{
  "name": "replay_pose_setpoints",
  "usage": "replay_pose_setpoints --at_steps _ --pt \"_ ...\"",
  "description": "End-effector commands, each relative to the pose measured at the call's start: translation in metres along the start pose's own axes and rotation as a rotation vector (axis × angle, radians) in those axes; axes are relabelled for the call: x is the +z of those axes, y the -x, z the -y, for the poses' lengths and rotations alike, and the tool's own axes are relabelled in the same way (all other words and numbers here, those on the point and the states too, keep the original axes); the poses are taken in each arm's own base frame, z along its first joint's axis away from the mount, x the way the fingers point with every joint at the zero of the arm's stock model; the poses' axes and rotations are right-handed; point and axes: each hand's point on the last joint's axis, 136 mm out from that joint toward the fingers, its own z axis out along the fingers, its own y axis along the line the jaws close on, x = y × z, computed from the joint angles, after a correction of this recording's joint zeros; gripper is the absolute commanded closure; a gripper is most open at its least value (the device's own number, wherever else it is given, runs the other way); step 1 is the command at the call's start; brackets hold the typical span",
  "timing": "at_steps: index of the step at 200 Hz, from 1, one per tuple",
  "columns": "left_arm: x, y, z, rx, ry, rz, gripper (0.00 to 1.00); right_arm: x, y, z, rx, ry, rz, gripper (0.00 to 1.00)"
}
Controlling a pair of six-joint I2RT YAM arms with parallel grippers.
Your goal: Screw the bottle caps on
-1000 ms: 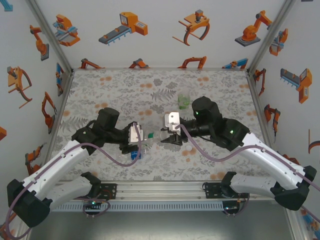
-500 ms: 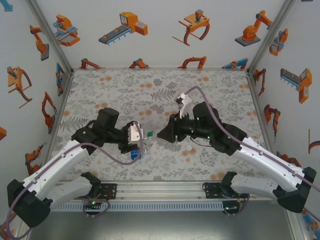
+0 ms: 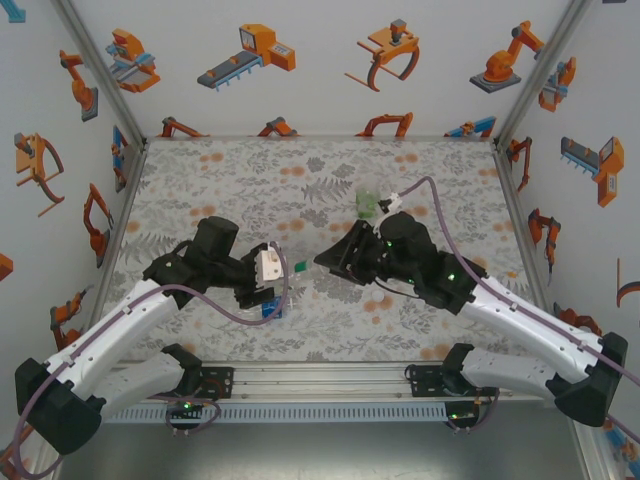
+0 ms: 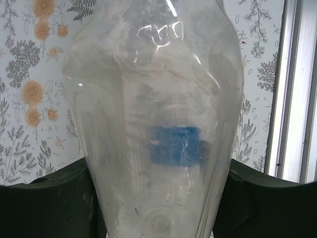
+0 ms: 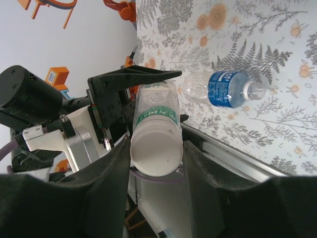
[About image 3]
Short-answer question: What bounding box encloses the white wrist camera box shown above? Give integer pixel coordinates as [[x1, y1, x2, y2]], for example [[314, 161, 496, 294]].
[[378, 191, 405, 214], [253, 243, 287, 287]]

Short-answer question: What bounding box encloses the clear cup with green liquid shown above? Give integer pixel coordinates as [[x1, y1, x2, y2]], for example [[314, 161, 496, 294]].
[[353, 178, 385, 220]]

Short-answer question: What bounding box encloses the floral patterned table cover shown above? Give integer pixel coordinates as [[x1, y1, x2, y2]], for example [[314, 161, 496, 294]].
[[97, 137, 569, 364]]

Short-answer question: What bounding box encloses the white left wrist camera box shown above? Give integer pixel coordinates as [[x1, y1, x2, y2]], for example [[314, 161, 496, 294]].
[[253, 243, 287, 287]]

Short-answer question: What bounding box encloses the blue label plastic bottle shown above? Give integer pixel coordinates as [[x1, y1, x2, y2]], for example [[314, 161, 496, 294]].
[[238, 294, 297, 324]]

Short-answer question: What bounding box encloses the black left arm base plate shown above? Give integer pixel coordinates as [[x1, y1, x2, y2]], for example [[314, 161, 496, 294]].
[[197, 366, 236, 400]]

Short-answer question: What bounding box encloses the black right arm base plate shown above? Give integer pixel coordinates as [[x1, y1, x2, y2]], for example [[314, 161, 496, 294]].
[[403, 363, 449, 399]]

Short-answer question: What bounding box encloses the aluminium frame side bar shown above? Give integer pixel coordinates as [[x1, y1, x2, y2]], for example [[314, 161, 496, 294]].
[[94, 139, 151, 301], [492, 139, 569, 361]]

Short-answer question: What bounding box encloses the aluminium frame post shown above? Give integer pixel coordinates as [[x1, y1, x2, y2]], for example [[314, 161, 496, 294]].
[[572, 424, 619, 480], [492, 0, 596, 149], [22, 444, 69, 480], [49, 0, 149, 149]]

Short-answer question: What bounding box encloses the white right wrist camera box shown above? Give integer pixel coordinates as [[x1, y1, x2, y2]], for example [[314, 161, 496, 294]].
[[378, 191, 405, 214]]

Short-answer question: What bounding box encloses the slotted grey cable duct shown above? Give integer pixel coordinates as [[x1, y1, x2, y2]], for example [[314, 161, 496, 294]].
[[102, 402, 449, 425]]

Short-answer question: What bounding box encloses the aluminium frame cross bar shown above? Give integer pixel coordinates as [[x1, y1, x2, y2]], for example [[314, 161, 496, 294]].
[[143, 133, 497, 144]]

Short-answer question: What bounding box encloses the grey metal shelf plate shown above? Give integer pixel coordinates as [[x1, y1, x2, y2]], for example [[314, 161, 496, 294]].
[[49, 422, 589, 480]]

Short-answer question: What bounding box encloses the aluminium mounting rail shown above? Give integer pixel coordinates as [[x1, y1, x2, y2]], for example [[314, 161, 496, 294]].
[[107, 360, 566, 405]]

